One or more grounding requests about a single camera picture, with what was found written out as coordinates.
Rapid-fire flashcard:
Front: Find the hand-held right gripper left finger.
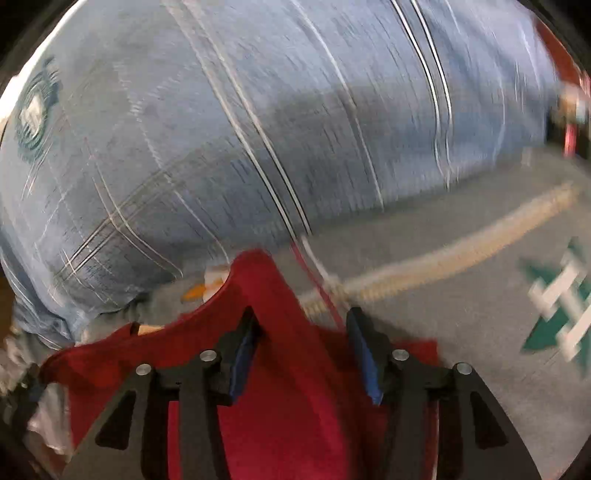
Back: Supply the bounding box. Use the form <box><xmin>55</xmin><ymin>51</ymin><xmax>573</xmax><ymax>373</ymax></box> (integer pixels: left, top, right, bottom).
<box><xmin>60</xmin><ymin>307</ymin><xmax>265</xmax><ymax>480</ymax></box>

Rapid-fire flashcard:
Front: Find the blue plaid garment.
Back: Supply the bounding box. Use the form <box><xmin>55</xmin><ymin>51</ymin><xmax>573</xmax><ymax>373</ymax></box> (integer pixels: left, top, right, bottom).
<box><xmin>0</xmin><ymin>0</ymin><xmax>578</xmax><ymax>352</ymax></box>

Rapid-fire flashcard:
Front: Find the blurred red object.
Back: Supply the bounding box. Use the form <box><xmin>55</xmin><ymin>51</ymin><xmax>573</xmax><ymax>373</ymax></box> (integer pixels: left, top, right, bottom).
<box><xmin>536</xmin><ymin>18</ymin><xmax>591</xmax><ymax>158</ymax></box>

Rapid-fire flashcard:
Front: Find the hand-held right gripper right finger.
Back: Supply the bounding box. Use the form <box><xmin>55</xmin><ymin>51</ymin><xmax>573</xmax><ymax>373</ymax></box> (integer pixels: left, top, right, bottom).
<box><xmin>345</xmin><ymin>307</ymin><xmax>544</xmax><ymax>480</ymax></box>

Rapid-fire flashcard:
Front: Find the dark red garment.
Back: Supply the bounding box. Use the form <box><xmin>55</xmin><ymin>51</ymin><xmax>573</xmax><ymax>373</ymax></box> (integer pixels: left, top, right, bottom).
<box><xmin>39</xmin><ymin>249</ymin><xmax>439</xmax><ymax>480</ymax></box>

